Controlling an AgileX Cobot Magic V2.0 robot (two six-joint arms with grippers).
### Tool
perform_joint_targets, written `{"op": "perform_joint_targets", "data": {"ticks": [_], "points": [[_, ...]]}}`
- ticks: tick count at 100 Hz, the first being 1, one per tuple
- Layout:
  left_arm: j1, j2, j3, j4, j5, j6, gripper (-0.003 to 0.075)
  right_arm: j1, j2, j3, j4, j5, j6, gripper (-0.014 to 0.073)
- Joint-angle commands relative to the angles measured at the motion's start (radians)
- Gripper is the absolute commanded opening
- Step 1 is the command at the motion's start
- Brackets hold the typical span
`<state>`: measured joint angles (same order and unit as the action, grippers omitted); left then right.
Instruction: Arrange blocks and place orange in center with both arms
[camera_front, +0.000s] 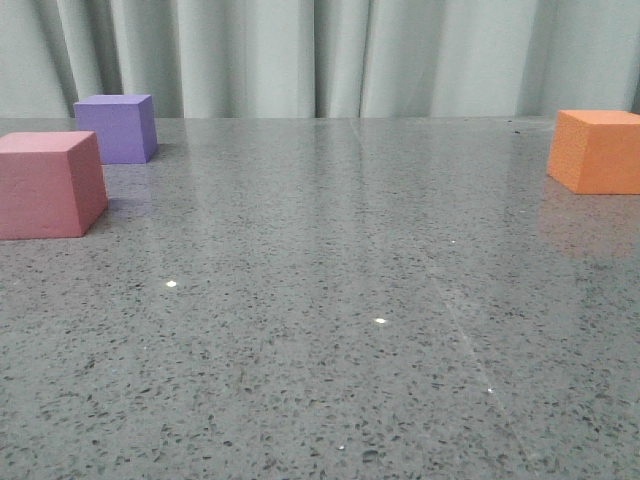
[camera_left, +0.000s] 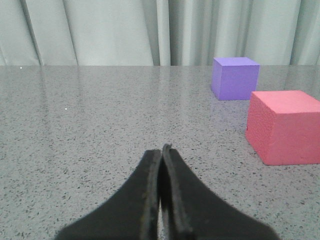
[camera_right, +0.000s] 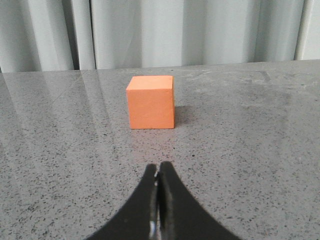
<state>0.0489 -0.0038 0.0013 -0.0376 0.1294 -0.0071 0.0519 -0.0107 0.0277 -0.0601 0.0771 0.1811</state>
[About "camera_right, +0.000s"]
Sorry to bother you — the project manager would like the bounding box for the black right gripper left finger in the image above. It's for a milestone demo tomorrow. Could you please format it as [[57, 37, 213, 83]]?
[[88, 164, 158, 240]]

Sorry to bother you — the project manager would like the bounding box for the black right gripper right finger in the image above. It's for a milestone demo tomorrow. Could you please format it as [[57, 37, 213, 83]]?
[[158, 161, 239, 240]]

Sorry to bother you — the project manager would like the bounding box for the orange foam cube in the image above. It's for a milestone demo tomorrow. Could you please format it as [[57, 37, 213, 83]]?
[[126, 75, 175, 129]]

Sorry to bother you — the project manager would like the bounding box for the white pleated curtain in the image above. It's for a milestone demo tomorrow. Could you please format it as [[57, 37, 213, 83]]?
[[0, 0, 320, 73]]

